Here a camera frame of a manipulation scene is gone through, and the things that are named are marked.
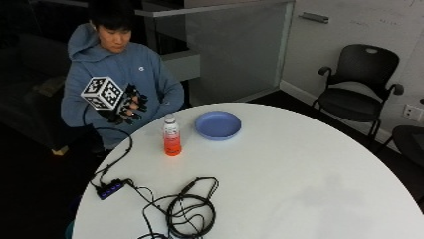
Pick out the the person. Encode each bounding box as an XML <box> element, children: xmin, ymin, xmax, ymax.
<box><xmin>60</xmin><ymin>5</ymin><xmax>186</xmax><ymax>151</ymax></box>

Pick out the orange drink bottle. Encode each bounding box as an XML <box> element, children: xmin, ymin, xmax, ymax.
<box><xmin>162</xmin><ymin>113</ymin><xmax>184</xmax><ymax>157</ymax></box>

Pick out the white marker cube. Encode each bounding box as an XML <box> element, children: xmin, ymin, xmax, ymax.
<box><xmin>80</xmin><ymin>76</ymin><xmax>125</xmax><ymax>111</ymax></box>

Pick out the black glove cable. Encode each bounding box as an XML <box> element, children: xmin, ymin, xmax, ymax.
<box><xmin>81</xmin><ymin>103</ymin><xmax>136</xmax><ymax>187</ymax></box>

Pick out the black coiled cable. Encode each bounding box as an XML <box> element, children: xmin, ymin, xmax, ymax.
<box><xmin>127</xmin><ymin>176</ymin><xmax>220</xmax><ymax>239</ymax></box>

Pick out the grey door handle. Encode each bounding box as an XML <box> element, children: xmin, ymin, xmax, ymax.
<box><xmin>297</xmin><ymin>11</ymin><xmax>330</xmax><ymax>25</ymax></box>

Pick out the blue plate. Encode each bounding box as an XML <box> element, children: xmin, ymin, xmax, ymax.
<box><xmin>194</xmin><ymin>110</ymin><xmax>242</xmax><ymax>141</ymax></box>

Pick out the black usb hub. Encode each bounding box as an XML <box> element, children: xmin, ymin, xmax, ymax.
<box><xmin>95</xmin><ymin>178</ymin><xmax>128</xmax><ymax>201</ymax></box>

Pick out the white wall socket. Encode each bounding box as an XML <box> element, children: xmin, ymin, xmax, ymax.
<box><xmin>402</xmin><ymin>104</ymin><xmax>424</xmax><ymax>122</ymax></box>

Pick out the black chair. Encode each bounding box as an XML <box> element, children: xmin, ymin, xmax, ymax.
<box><xmin>378</xmin><ymin>124</ymin><xmax>424</xmax><ymax>167</ymax></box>
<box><xmin>311</xmin><ymin>43</ymin><xmax>406</xmax><ymax>144</ymax></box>

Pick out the glass door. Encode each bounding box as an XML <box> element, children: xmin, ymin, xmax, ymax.
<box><xmin>134</xmin><ymin>0</ymin><xmax>297</xmax><ymax>107</ymax></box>

